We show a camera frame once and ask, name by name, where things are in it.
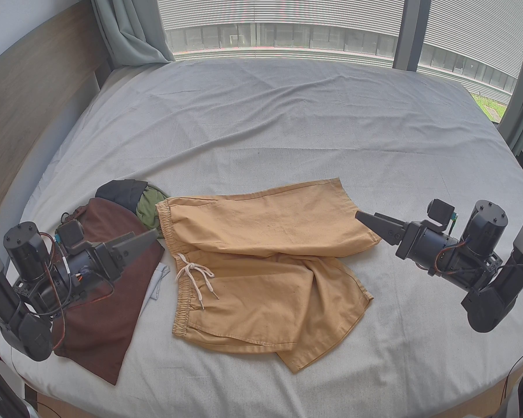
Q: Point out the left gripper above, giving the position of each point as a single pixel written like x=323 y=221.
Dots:
x=100 y=264

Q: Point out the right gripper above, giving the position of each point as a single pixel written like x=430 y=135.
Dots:
x=422 y=244

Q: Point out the tan shorts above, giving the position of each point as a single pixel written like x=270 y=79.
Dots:
x=266 y=285

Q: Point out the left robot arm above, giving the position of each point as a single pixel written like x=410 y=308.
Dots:
x=26 y=251

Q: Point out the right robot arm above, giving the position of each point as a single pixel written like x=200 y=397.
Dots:
x=483 y=224

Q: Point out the bed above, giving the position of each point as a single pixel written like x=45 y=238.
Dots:
x=287 y=116

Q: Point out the green garment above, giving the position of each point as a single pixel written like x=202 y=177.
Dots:
x=148 y=211

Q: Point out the pale grey garment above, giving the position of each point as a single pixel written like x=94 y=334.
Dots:
x=159 y=279

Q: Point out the black garment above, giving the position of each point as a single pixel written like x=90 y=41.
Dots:
x=117 y=192

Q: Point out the dark brown garment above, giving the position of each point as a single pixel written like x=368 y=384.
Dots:
x=109 y=320

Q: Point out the window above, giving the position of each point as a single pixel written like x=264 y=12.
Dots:
x=407 y=24

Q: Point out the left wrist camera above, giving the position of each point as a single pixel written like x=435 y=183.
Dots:
x=72 y=235

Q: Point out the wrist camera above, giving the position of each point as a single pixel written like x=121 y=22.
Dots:
x=440 y=211
x=72 y=235

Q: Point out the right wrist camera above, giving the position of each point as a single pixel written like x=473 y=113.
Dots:
x=440 y=211

